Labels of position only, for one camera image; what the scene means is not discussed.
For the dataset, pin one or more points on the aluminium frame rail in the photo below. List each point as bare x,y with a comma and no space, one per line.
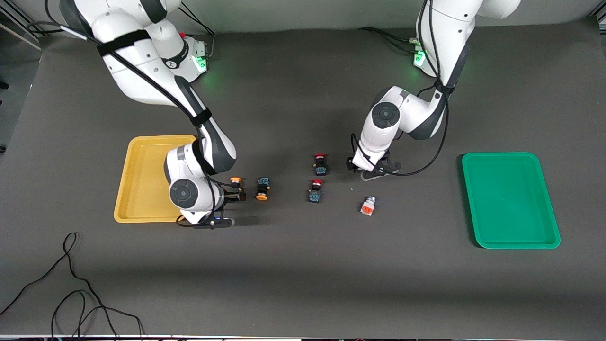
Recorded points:
21,32

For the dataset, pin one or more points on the white orange button switch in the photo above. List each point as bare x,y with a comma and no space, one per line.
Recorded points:
368,207

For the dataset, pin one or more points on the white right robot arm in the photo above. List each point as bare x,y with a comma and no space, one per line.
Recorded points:
142,61

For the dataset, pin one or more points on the yellow plastic tray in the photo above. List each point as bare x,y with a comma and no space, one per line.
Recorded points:
142,179

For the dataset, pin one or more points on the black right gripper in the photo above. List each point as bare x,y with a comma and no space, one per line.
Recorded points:
231,194

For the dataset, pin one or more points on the green plastic tray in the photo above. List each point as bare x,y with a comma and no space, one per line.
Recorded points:
510,201

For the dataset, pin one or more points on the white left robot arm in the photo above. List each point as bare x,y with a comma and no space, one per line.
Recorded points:
416,118

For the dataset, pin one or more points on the dark grey table mat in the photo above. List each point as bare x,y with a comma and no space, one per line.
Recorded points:
303,284

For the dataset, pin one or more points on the red push button switch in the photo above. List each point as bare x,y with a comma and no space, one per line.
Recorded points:
316,192
320,165

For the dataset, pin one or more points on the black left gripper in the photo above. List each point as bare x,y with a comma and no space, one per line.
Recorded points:
349,166

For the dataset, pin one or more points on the yellow push button switch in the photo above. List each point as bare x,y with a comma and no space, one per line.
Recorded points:
236,180
263,188

